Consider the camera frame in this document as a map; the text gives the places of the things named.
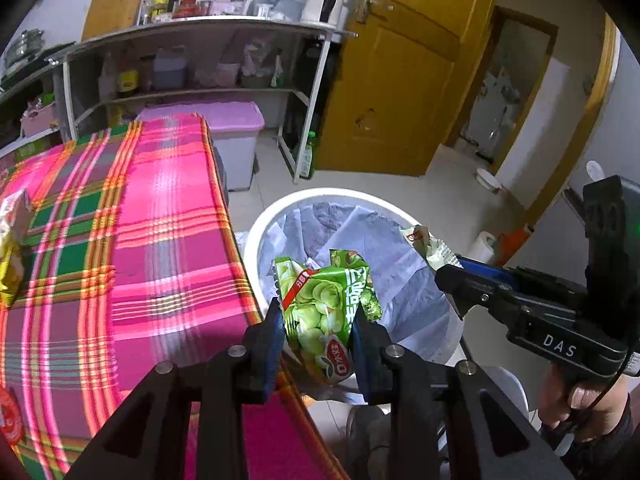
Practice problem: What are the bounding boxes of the grey plastic oil jug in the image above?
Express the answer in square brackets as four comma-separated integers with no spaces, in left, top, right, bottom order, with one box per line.
[152,47,188,91]

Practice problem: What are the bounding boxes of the low white shelf unit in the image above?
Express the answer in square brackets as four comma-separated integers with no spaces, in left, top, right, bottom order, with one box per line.
[0,60,63,161]

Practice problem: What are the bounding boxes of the steel steamer pot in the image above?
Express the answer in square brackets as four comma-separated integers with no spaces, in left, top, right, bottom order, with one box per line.
[4,29,46,68]

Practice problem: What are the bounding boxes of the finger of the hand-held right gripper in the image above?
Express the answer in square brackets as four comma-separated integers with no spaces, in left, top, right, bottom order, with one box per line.
[455,255,587,307]
[434,264,522,329]

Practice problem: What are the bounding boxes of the person's grey shoe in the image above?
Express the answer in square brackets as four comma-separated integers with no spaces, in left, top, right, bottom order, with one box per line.
[346,405,397,480]

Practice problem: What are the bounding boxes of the white plastic bottle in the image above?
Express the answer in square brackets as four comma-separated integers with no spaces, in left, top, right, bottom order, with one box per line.
[100,52,118,101]

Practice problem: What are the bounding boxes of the long white shelf unit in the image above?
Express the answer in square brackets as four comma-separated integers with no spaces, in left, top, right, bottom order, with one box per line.
[52,14,358,183]

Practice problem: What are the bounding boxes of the pink lid storage box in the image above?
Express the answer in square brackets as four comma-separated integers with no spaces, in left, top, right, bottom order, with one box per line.
[137,101,265,192]

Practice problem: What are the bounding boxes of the clear plastic storage box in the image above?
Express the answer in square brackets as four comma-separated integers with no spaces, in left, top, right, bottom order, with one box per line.
[247,0,308,21]

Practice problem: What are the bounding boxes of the orange plastic container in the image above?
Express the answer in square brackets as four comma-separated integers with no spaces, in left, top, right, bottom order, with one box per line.
[495,227,536,266]

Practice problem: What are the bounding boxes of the crumpled plastic bags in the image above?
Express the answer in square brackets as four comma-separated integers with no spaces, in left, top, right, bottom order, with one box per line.
[240,42,286,88]

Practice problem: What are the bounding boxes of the white floor bowl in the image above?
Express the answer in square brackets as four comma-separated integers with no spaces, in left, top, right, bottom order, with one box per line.
[475,167,503,193]

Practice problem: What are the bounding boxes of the translucent bin liner bag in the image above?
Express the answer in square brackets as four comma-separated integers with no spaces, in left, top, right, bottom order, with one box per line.
[242,200,468,366]

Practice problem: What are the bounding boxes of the pink plastic basket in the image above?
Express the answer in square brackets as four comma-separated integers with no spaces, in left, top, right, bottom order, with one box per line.
[20,102,58,138]

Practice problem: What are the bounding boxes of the pink plastic tub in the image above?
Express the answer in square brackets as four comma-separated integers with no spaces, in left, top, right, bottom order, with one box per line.
[195,62,241,88]

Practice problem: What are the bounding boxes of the pink red printed carton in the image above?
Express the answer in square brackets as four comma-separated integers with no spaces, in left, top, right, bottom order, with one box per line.
[0,385,26,447]

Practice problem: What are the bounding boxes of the white paper roll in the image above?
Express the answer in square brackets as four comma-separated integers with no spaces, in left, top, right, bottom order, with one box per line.
[467,230,496,263]

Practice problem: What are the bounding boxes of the green snack bag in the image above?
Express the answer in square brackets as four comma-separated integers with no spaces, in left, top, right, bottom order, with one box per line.
[272,249,383,386]

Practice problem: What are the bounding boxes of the black induction cooker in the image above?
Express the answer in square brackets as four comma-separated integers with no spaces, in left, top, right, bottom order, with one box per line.
[0,42,76,83]

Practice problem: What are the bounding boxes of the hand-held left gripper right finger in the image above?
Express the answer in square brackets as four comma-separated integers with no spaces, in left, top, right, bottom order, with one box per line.
[350,310,576,480]

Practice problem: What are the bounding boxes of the wooden cutting board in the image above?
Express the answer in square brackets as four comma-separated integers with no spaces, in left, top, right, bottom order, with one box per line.
[81,0,155,41]

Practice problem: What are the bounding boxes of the metal door handle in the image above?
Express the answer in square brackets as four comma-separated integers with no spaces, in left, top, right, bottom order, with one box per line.
[355,0,393,23]

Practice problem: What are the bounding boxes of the white plastic waste bin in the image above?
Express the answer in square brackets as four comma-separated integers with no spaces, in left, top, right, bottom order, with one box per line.
[244,187,468,406]

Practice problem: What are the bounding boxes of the pink green plaid tablecloth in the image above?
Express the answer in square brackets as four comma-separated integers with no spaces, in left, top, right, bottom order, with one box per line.
[0,112,351,480]

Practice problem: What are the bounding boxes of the yellow wooden door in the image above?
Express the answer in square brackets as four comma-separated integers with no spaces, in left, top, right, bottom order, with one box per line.
[312,0,503,177]

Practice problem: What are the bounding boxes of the green plastic bottle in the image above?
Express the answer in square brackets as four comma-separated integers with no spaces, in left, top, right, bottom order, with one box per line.
[295,131,317,180]

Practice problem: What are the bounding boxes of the small beige wrapper red label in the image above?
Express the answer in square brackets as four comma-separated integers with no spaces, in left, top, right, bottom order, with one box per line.
[400,225,458,272]

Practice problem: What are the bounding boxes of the dark bottle yellow label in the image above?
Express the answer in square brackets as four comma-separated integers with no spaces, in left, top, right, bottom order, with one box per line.
[116,55,140,98]

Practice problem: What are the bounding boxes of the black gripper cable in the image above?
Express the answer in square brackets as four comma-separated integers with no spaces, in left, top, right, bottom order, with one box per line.
[565,340,640,433]

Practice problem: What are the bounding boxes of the person's right forearm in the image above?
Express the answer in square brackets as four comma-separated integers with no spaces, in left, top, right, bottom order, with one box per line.
[550,395,640,480]

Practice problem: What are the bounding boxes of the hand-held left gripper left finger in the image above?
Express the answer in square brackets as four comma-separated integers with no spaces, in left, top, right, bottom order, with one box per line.
[65,300,286,480]

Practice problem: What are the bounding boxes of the person's right hand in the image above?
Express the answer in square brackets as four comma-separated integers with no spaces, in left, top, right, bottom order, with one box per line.
[537,360,632,443]

